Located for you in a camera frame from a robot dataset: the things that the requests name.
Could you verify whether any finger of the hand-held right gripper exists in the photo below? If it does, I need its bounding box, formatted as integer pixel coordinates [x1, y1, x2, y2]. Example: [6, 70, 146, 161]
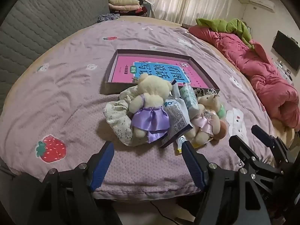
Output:
[228, 135, 285, 193]
[251, 125, 293, 163]

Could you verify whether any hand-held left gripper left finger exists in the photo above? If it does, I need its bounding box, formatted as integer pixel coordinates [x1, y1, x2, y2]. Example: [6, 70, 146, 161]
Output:
[30, 141, 123, 225]

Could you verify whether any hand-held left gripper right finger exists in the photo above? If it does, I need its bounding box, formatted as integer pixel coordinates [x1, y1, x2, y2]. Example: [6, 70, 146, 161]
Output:
[181, 142, 272, 225]

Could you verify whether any yellow cartoon tissue packet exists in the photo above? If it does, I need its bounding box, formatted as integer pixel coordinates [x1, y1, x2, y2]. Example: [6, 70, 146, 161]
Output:
[175, 135, 214, 155]

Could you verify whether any peach makeup sponge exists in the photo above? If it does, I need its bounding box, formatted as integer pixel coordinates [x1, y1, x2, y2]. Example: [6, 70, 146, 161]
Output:
[212, 121, 228, 140]

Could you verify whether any green makeup sponge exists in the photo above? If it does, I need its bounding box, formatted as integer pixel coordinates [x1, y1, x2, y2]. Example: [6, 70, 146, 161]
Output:
[217, 104, 227, 120]

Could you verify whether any cream floral scrunchie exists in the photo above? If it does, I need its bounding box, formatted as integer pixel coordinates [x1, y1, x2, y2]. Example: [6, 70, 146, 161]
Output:
[103, 85, 150, 147]

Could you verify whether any purple cartoon tissue packet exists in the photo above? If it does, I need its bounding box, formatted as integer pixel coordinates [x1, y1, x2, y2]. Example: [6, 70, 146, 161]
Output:
[160, 97, 194, 149]

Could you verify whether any teddy bear pink dress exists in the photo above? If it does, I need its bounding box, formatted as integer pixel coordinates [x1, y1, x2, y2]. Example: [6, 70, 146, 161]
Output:
[189, 88, 222, 144]

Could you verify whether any grey cardboard box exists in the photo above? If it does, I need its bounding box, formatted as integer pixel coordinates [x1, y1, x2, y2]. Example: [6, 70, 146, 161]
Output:
[105, 49, 221, 95]

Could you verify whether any teddy bear purple dress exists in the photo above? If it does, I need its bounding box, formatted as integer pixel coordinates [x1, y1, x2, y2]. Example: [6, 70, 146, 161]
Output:
[128, 73, 173, 143]

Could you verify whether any pink quilt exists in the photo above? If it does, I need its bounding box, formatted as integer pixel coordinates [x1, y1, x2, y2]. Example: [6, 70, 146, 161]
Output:
[188, 26, 300, 132]

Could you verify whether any purple printed bedsheet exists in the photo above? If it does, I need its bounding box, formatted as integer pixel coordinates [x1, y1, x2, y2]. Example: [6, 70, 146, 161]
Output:
[0, 16, 277, 202]

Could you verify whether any black flat screen television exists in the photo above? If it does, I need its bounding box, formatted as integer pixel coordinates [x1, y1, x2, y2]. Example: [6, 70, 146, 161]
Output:
[272, 30, 300, 71]

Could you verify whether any pink book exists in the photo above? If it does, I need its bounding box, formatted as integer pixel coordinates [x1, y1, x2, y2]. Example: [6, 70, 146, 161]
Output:
[111, 56, 209, 88]

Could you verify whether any green cloth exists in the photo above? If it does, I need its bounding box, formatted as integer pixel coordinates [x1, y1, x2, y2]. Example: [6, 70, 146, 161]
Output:
[196, 17, 252, 50]

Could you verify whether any white air conditioner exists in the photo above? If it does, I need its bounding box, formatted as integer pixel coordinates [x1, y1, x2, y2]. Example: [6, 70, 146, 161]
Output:
[249, 0, 275, 12]

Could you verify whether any blue patterned cloth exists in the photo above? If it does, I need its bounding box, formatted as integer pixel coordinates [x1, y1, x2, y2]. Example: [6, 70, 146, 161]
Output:
[97, 13, 120, 24]

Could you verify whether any grey quilted headboard cover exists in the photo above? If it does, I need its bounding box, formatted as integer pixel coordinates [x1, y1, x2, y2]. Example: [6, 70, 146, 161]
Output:
[0, 0, 112, 113]

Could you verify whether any white curtain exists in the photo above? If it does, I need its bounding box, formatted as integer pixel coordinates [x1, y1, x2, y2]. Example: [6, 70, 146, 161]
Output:
[141, 0, 237, 26]

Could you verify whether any stack of folded clothes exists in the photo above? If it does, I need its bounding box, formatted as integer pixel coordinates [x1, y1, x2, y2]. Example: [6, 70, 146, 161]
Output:
[108, 0, 153, 17]

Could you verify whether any black cable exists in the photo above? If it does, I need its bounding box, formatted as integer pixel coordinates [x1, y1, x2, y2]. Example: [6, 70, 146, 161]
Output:
[150, 200, 170, 219]

